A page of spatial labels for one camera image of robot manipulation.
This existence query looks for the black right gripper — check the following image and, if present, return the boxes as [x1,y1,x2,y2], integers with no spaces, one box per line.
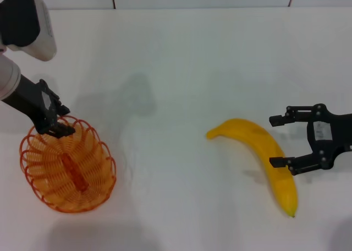
[269,103,352,176]

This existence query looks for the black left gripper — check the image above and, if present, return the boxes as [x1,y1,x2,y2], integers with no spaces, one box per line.
[1,74,76,138]

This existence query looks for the yellow banana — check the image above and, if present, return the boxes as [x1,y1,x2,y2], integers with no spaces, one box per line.
[206,118,299,218]

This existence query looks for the orange woven plastic basket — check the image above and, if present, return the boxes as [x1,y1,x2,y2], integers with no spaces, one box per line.
[19,115,117,214]

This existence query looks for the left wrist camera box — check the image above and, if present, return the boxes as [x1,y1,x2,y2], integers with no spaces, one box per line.
[0,0,57,62]

